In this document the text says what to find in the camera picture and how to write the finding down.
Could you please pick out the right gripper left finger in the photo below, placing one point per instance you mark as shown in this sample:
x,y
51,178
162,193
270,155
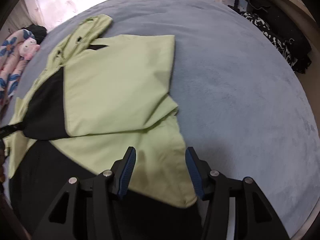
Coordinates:
x,y
122,170

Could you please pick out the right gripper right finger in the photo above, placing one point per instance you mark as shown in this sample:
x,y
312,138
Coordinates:
x,y
199,173

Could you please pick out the green and black hoodie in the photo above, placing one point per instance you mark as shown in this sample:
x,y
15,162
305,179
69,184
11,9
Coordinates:
x,y
96,97

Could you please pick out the black clothes by headboard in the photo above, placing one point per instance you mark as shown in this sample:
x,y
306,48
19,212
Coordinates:
x,y
38,31

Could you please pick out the black white patterned clothes pile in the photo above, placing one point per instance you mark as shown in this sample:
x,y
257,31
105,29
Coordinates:
x,y
298,62

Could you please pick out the floral pink quilt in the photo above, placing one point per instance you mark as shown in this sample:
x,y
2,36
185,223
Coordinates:
x,y
10,57

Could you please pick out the grey-blue bed blanket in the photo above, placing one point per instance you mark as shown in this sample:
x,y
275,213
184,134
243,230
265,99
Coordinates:
x,y
240,106

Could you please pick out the pink cat plush toy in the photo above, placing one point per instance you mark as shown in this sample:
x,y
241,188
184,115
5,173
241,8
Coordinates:
x,y
29,48

